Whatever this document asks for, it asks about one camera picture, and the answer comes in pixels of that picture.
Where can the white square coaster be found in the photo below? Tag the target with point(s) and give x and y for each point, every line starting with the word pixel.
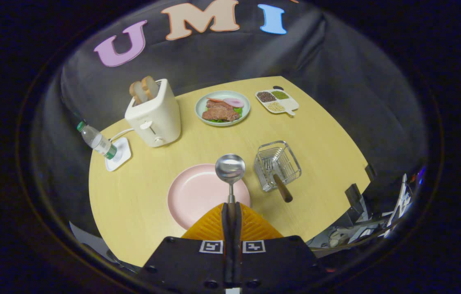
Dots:
pixel 122 157

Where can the pale green plate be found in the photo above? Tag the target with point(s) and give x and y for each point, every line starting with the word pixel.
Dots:
pixel 199 108

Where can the white toaster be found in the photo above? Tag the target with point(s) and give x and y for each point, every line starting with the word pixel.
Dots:
pixel 159 118

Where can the black table bracket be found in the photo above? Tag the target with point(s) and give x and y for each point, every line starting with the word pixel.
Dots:
pixel 354 196
pixel 370 171

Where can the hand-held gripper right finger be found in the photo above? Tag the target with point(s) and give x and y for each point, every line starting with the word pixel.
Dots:
pixel 279 263

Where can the brown steak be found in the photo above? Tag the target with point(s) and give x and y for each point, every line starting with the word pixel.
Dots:
pixel 220 112

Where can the black backdrop cloth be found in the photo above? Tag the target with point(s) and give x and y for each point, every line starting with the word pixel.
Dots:
pixel 336 81

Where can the white divided seasoning dish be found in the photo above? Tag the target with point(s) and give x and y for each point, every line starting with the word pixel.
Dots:
pixel 289 104

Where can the toast slice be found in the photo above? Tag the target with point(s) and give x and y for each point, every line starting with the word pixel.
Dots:
pixel 136 92
pixel 149 87

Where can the pink plate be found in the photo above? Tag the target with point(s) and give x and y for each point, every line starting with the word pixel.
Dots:
pixel 193 192

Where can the clear plastic water bottle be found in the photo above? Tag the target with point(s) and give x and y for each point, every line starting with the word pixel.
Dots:
pixel 96 139

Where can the red tomato slice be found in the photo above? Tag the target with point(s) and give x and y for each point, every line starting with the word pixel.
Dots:
pixel 215 99

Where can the grey mesh chair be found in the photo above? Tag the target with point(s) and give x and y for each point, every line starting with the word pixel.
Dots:
pixel 91 241

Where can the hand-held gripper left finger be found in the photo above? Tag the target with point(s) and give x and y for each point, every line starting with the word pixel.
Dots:
pixel 185 265

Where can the cluttered office items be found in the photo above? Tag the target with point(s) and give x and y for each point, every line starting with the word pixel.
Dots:
pixel 377 228

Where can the pink onion slice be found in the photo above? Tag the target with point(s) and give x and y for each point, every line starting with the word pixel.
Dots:
pixel 234 102

